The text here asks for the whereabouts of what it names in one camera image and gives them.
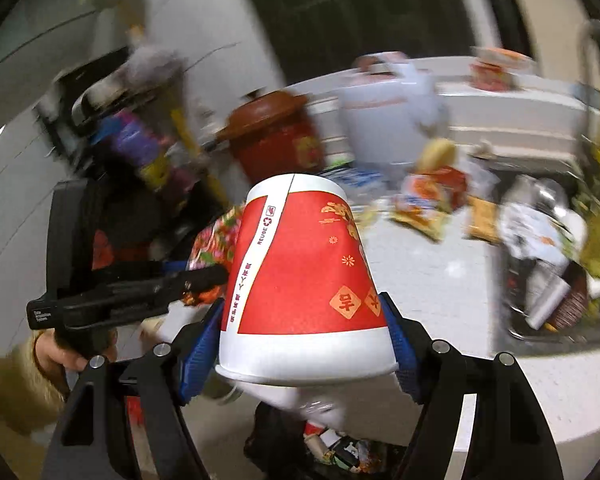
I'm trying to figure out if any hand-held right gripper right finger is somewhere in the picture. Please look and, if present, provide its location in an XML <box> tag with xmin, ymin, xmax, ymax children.
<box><xmin>380</xmin><ymin>291</ymin><xmax>564</xmax><ymax>480</ymax></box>

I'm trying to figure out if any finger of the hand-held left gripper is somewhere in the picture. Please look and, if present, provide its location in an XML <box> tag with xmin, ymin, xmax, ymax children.
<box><xmin>107</xmin><ymin>265</ymin><xmax>230</xmax><ymax>318</ymax></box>

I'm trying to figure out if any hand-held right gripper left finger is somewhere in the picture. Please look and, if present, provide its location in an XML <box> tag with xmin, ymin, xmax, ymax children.
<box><xmin>42</xmin><ymin>301</ymin><xmax>227</xmax><ymax>480</ymax></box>

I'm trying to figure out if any floral wrapper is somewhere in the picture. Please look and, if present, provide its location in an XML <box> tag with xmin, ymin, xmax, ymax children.
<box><xmin>180</xmin><ymin>204</ymin><xmax>247</xmax><ymax>308</ymax></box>

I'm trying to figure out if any red paper cup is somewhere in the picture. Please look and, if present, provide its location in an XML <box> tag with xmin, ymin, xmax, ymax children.
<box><xmin>214</xmin><ymin>173</ymin><xmax>401</xmax><ymax>389</ymax></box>

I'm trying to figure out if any black trash bag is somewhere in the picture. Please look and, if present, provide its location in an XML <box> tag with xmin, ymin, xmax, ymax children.
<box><xmin>242</xmin><ymin>400</ymin><xmax>417</xmax><ymax>480</ymax></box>

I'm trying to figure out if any person's left forearm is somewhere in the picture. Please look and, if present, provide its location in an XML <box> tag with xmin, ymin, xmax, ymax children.
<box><xmin>0</xmin><ymin>342</ymin><xmax>72</xmax><ymax>437</ymax></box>

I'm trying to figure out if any person's left hand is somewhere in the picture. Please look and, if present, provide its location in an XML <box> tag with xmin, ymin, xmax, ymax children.
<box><xmin>32</xmin><ymin>329</ymin><xmax>119</xmax><ymax>377</ymax></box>

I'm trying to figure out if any yellow pipe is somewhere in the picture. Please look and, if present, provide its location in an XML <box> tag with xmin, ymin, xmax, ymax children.
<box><xmin>169</xmin><ymin>105</ymin><xmax>233</xmax><ymax>208</ymax></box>

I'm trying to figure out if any purple and yellow packet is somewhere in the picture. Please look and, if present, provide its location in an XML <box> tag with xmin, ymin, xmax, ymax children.
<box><xmin>107</xmin><ymin>109</ymin><xmax>193</xmax><ymax>193</ymax></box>

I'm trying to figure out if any red slow cooker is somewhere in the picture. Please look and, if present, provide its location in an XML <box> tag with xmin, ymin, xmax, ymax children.
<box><xmin>214</xmin><ymin>89</ymin><xmax>327</xmax><ymax>187</ymax></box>

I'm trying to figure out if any white plastic container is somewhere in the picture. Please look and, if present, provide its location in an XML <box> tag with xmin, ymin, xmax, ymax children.
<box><xmin>336</xmin><ymin>51</ymin><xmax>452</xmax><ymax>170</ymax></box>

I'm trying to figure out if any red instant noodle bowl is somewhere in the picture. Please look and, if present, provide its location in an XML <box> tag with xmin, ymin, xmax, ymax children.
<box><xmin>469</xmin><ymin>46</ymin><xmax>537</xmax><ymax>92</ymax></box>

